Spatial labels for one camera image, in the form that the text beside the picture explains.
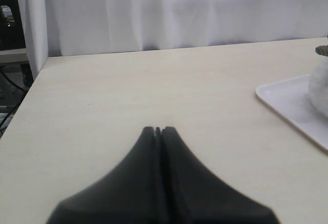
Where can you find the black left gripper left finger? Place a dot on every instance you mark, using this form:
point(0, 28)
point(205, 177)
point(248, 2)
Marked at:
point(132, 192)

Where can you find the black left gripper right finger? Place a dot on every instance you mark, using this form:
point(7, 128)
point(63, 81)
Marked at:
point(196, 195)

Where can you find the white rectangular tray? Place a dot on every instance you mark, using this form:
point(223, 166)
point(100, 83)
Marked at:
point(289, 99)

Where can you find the white plush snowman toy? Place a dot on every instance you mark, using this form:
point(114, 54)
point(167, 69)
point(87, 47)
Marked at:
point(317, 86)

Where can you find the white curtain backdrop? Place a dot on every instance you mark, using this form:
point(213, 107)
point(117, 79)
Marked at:
point(82, 27)

